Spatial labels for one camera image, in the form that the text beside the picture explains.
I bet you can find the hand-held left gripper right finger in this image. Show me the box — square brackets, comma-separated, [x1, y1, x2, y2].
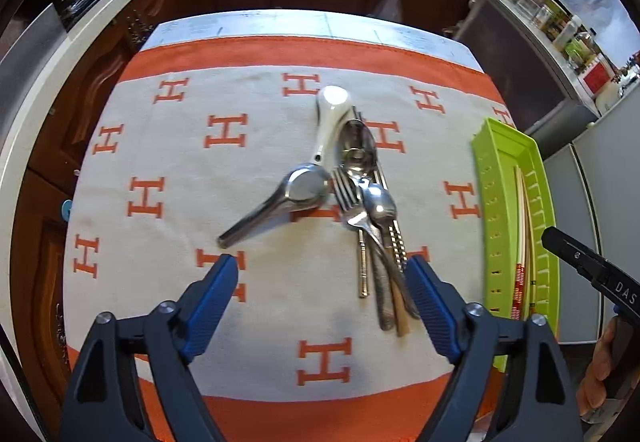
[404, 256, 586, 442]

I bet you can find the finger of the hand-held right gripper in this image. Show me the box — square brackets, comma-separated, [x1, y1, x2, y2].
[542, 227, 609, 286]

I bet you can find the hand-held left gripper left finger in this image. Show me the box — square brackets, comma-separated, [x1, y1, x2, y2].
[59, 253, 240, 442]

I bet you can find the pile of wooden chopsticks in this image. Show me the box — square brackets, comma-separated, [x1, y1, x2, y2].
[510, 167, 541, 323]

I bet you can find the steel fork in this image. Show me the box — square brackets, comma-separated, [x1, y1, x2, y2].
[331, 168, 371, 299]
[342, 202, 421, 320]

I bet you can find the green plastic utensil tray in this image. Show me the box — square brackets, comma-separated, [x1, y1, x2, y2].
[472, 117, 562, 370]

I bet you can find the wide-handled steel spoon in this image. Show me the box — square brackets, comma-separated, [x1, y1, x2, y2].
[217, 162, 333, 250]

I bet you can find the white ceramic spoon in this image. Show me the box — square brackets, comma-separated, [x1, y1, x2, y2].
[312, 85, 354, 167]

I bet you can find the person's right hand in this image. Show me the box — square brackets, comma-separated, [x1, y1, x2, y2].
[575, 319, 623, 423]

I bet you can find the grey refrigerator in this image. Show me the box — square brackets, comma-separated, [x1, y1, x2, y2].
[542, 84, 640, 345]

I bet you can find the red label jar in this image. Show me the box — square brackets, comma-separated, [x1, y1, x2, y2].
[580, 62, 615, 96]

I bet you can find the clear bottle green label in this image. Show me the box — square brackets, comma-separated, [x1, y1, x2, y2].
[565, 32, 599, 68]

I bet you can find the orange patterned blanket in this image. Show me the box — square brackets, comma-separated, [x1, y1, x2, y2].
[62, 36, 516, 442]

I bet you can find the white plastic bottle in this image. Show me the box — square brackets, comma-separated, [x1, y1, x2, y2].
[552, 16, 581, 48]

